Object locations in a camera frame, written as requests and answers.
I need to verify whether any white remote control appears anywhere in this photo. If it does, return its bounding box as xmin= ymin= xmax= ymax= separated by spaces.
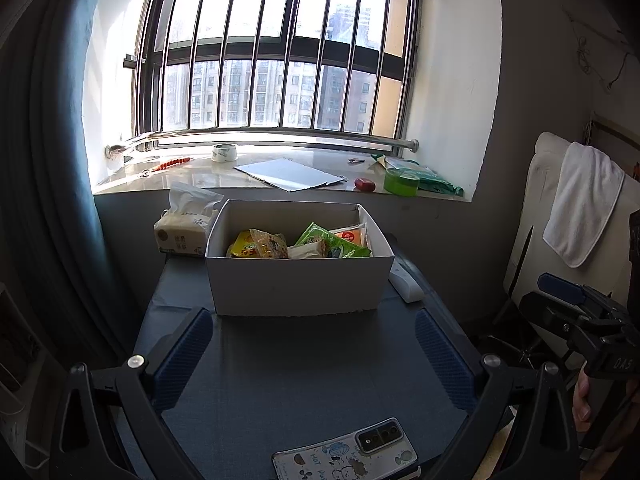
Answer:
xmin=389 ymin=266 xmax=425 ymax=305

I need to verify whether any metal windowsill rail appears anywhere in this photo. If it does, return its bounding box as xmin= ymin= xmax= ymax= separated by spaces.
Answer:
xmin=104 ymin=129 xmax=420 ymax=157

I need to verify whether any white towel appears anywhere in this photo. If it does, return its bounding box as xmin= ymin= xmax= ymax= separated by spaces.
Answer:
xmin=542 ymin=141 xmax=626 ymax=269

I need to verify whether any person's right hand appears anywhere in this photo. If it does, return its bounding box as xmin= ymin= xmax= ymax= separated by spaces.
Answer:
xmin=571 ymin=369 xmax=640 ymax=463

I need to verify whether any orange snack packet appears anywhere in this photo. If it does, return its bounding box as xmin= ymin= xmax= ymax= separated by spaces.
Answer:
xmin=330 ymin=225 xmax=368 ymax=249

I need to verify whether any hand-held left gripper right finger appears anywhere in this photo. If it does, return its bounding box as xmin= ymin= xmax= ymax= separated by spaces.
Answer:
xmin=414 ymin=307 xmax=581 ymax=480

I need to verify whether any yellow snack bag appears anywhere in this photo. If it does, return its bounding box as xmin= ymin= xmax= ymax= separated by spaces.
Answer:
xmin=228 ymin=229 xmax=289 ymax=259

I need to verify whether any smartphone with cartoon case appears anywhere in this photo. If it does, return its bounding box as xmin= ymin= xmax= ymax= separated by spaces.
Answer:
xmin=271 ymin=417 xmax=420 ymax=480

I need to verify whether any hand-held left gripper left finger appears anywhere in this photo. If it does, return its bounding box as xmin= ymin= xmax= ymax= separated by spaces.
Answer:
xmin=50 ymin=306 xmax=216 ymax=480

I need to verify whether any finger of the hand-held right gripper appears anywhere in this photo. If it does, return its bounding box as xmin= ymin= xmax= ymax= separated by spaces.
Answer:
xmin=536 ymin=272 xmax=588 ymax=306

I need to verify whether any metal window grille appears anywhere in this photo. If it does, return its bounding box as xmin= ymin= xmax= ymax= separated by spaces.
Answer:
xmin=131 ymin=0 xmax=425 ymax=136

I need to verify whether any green snack packet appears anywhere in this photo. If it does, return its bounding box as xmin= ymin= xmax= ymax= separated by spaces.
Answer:
xmin=295 ymin=222 xmax=372 ymax=259

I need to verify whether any white cardboard box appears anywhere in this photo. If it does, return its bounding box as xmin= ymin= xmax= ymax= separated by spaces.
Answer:
xmin=205 ymin=199 xmax=396 ymax=317

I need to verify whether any green plastic bag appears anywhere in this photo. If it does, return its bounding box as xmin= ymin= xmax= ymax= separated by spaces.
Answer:
xmin=370 ymin=154 xmax=465 ymax=198

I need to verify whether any blue curtain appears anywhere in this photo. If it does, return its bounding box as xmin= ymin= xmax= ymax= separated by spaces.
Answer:
xmin=0 ymin=0 xmax=146 ymax=361

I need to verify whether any tissue pack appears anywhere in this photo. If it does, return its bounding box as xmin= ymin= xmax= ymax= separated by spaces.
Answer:
xmin=153 ymin=182 xmax=224 ymax=258

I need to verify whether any white chair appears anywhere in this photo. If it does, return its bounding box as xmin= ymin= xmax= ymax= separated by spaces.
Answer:
xmin=502 ymin=131 xmax=640 ymax=311

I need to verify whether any green round container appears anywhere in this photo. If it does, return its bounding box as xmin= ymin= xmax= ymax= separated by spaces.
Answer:
xmin=383 ymin=168 xmax=420 ymax=197

